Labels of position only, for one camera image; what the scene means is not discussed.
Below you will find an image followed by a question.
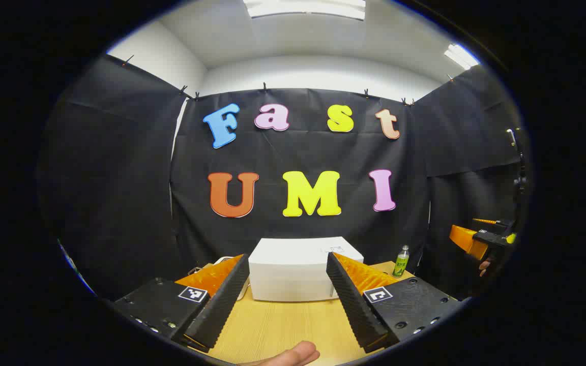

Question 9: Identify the black backdrop cloth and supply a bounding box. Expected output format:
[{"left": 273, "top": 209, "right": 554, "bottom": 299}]
[{"left": 36, "top": 53, "right": 528, "bottom": 300}]

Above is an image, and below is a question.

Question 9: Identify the ceiling light panel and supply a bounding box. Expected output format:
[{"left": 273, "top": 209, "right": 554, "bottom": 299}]
[
  {"left": 242, "top": 0, "right": 367, "bottom": 21},
  {"left": 444, "top": 43, "right": 480, "bottom": 70}
]

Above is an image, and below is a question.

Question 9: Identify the white toaster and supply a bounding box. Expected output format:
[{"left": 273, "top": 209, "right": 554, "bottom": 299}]
[{"left": 214, "top": 256, "right": 251, "bottom": 301}]

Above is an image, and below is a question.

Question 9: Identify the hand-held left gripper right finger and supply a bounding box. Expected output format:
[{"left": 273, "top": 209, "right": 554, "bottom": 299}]
[{"left": 326, "top": 252, "right": 469, "bottom": 354}]

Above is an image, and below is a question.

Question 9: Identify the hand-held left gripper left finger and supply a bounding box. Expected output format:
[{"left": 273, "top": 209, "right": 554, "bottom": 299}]
[{"left": 112, "top": 253, "right": 251, "bottom": 354}]

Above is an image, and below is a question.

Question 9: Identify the green drink bottle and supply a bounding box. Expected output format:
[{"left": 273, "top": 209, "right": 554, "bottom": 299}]
[{"left": 393, "top": 245, "right": 410, "bottom": 278}]

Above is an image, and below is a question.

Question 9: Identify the white microwave oven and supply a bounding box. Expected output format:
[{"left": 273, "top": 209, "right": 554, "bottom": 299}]
[{"left": 248, "top": 236, "right": 365, "bottom": 302}]

